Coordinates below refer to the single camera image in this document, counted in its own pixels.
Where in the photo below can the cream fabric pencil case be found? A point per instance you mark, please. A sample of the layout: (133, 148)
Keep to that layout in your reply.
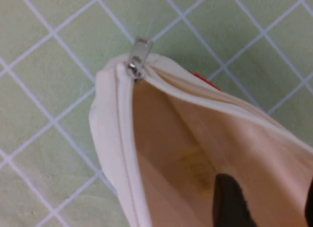
(171, 129)

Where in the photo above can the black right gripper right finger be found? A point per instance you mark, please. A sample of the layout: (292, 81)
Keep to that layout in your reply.
(310, 207)

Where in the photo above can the green white-checked tablecloth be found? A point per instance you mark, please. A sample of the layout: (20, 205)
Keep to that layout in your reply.
(49, 90)

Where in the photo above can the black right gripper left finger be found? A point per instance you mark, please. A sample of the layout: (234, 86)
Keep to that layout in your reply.
(230, 207)

